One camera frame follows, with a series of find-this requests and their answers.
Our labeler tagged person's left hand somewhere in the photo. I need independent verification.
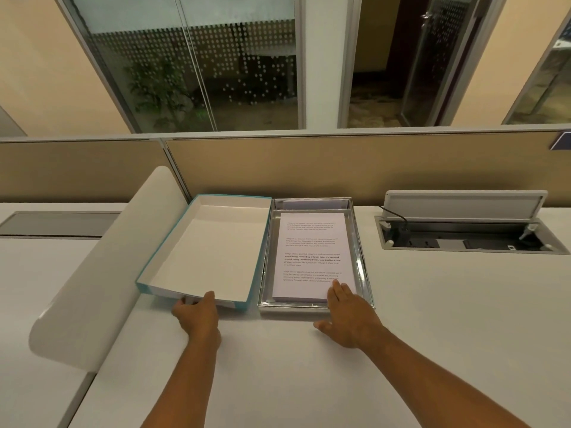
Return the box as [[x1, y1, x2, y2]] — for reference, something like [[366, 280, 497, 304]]
[[172, 291, 222, 349]]

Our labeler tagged person's right hand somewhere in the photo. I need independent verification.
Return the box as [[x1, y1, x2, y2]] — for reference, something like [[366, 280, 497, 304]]
[[313, 281, 393, 351]]

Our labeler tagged teal cardboard box lid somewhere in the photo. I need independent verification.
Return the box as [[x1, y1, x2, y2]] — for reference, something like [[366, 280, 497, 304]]
[[135, 194, 273, 313]]

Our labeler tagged person's left forearm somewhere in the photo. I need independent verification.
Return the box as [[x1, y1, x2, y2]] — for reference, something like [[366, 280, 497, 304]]
[[140, 336, 252, 428]]

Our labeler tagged person's right forearm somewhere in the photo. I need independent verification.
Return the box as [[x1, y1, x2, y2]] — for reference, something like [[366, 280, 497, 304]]
[[357, 327, 529, 428]]

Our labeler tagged silver metal tray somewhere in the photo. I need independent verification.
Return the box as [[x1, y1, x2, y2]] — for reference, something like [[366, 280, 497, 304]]
[[258, 197, 374, 314]]

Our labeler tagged stack of printed white paper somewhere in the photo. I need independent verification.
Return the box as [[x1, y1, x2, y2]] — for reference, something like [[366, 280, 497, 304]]
[[272, 212, 357, 303]]

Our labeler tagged white curved desk divider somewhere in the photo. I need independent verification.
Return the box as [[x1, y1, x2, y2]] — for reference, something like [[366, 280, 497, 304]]
[[28, 166, 188, 373]]

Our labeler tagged wide beige partition panel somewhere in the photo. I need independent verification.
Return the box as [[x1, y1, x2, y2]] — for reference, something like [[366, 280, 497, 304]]
[[163, 128, 571, 206]]

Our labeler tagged grey closed desk flap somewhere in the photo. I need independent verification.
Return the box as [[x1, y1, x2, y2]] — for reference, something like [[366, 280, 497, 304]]
[[0, 211, 122, 239]]

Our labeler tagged black power socket strip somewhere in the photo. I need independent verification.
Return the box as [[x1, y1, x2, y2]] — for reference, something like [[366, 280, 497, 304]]
[[404, 236, 555, 251]]

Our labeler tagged narrow beige partition panel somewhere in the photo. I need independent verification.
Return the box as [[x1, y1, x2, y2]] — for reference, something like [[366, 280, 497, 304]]
[[0, 138, 168, 204]]

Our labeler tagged green potted plant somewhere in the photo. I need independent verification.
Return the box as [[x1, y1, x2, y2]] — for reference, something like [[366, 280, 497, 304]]
[[125, 55, 198, 130]]

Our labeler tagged dotted frosted glass window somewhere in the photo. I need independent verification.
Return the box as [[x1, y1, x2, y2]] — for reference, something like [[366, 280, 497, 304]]
[[56, 0, 308, 133]]

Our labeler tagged glass door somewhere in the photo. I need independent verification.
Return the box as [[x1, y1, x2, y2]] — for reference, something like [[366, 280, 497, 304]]
[[401, 0, 487, 128]]

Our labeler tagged black cable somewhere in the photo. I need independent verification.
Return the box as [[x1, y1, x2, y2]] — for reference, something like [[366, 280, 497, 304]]
[[379, 206, 409, 232]]

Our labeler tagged recessed desk cable box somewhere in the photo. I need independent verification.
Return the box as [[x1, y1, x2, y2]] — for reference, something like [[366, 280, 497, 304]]
[[374, 214, 571, 255]]

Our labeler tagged white cable box flap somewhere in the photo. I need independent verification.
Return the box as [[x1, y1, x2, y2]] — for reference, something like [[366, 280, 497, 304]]
[[385, 190, 548, 220]]

